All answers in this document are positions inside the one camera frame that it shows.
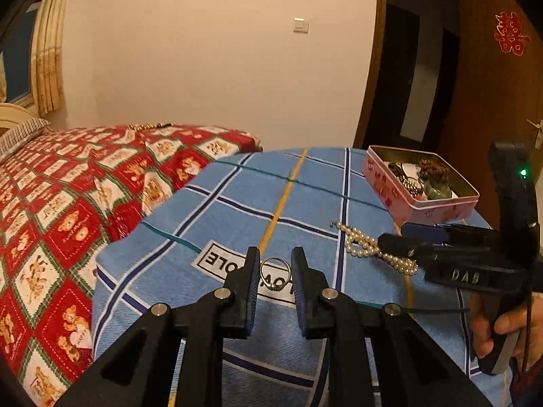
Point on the red paper door decoration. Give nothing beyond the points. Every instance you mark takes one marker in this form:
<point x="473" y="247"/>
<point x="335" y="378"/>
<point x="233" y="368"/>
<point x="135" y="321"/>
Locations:
<point x="512" y="33"/>

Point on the blue plaid blanket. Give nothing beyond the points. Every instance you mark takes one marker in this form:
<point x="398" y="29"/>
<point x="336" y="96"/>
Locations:
<point x="237" y="186"/>

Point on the cream wooden headboard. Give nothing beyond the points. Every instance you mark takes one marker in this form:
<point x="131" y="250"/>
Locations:
<point x="12" y="114"/>

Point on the pink tin box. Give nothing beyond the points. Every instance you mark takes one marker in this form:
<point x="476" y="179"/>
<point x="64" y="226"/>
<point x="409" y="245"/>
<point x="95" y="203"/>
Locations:
<point x="407" y="208"/>

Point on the window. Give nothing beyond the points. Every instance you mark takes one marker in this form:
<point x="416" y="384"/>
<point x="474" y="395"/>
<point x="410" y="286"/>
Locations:
<point x="17" y="63"/>

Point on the red printed bed sheet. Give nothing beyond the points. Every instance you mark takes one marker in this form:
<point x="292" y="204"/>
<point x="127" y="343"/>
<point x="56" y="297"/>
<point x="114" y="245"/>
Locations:
<point x="63" y="220"/>

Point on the white light switch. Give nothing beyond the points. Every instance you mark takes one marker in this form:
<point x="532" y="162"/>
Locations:
<point x="301" y="25"/>

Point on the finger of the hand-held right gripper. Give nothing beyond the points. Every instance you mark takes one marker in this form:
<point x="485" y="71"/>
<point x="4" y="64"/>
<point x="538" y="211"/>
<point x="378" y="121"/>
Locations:
<point x="424" y="231"/>
<point x="403" y="243"/>

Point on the person's right hand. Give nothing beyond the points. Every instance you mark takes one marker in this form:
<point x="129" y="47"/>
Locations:
<point x="481" y="326"/>

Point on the beige patterned curtain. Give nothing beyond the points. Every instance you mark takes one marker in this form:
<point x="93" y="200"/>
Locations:
<point x="51" y="51"/>

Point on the striped pillow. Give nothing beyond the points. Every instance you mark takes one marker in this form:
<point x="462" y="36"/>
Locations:
<point x="25" y="131"/>

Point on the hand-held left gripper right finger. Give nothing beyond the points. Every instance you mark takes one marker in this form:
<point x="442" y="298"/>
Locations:
<point x="298" y="292"/>

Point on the green jade bangle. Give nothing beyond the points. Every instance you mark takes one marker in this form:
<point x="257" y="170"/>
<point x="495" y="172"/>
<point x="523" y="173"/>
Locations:
<point x="439" y="190"/>

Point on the small gold ornament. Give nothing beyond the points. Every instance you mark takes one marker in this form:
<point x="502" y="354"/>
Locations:
<point x="148" y="126"/>

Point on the brown wooden door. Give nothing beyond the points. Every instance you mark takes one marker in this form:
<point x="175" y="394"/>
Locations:
<point x="479" y="93"/>

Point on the person's right forearm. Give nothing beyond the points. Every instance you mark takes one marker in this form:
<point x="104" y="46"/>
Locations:
<point x="531" y="383"/>

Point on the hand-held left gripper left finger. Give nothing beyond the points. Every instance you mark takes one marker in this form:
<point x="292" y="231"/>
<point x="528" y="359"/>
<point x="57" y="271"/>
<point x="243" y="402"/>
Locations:
<point x="253" y="288"/>

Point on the brown wooden door frame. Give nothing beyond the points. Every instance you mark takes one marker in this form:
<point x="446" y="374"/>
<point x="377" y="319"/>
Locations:
<point x="373" y="72"/>

